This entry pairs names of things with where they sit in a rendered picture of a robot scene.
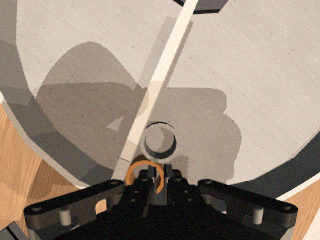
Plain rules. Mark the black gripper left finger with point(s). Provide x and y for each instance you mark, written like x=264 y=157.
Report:
x=48 y=219

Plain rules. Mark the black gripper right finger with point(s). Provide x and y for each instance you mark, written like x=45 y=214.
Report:
x=274 y=217

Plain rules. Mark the bronze bushing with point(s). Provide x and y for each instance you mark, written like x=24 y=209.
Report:
x=140 y=160

